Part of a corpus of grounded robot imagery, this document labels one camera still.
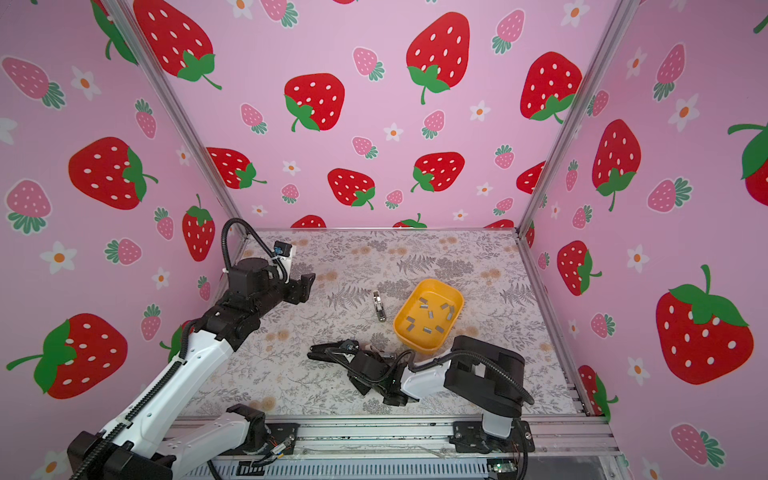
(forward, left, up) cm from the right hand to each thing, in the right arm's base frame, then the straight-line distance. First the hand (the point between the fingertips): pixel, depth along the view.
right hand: (352, 367), depth 86 cm
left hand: (+14, +13, +26) cm, 33 cm away
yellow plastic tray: (+20, -21, 0) cm, 29 cm away
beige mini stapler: (+20, -5, +1) cm, 20 cm away
